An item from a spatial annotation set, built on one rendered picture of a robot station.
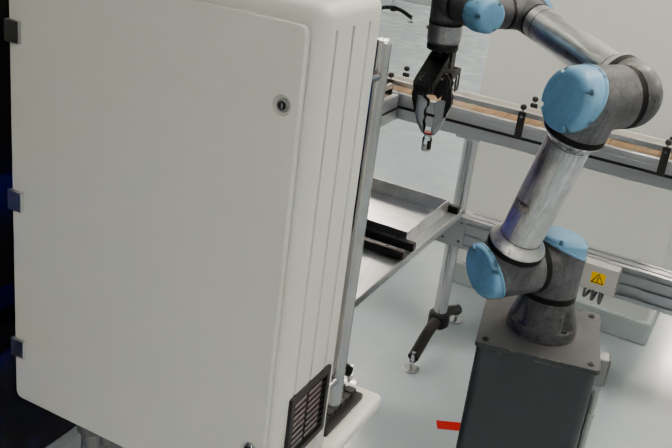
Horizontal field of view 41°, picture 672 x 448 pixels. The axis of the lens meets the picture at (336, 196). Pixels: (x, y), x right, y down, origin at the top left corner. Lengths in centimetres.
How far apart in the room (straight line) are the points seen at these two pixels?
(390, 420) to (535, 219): 140
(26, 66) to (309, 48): 45
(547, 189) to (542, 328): 37
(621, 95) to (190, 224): 79
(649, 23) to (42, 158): 254
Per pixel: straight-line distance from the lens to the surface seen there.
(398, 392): 313
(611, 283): 303
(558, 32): 187
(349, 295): 138
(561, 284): 192
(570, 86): 160
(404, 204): 229
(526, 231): 176
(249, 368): 124
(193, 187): 118
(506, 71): 361
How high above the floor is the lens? 173
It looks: 22 degrees down
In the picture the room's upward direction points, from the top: 7 degrees clockwise
